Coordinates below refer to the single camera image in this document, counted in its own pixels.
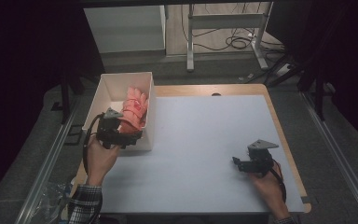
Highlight white metal desk frame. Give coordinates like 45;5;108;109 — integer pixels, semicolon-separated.
186;2;275;73

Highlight white box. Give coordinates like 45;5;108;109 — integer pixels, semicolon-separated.
82;71;156;152

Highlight black floor cables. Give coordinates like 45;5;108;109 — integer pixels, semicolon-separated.
181;3;286;53

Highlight clear plastic bag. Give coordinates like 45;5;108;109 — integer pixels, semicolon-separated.
36;181;74;224

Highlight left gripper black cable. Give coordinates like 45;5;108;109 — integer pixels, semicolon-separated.
82;113;105;175

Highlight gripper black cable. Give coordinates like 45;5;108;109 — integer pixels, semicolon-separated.
270;159;288;204
82;113;105;175

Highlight power strip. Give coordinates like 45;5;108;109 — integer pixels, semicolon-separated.
274;63;294;77

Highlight black metal stand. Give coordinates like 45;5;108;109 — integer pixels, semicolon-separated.
50;72;86;125
297;60;337;121

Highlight black floor bracket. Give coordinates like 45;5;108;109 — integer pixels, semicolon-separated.
63;123;85;147

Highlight dark curtain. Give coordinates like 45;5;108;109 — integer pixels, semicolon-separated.
0;0;105;208
267;0;358;153

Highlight person's left hand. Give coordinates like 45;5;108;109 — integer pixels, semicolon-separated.
85;135;121;188

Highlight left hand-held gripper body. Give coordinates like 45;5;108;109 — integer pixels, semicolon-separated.
95;106;126;150

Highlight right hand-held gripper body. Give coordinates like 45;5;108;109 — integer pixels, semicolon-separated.
244;138;280;179

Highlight pale blue table mat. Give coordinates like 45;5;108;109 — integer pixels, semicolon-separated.
100;94;306;216

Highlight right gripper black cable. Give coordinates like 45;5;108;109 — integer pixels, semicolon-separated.
270;159;288;204

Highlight white cabinet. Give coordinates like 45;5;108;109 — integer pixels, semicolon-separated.
83;5;167;54

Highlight aluminium floor rail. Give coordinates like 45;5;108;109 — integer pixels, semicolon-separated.
14;96;82;224
300;91;358;224

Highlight person's right hand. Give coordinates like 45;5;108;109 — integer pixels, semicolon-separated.
247;162;286;206

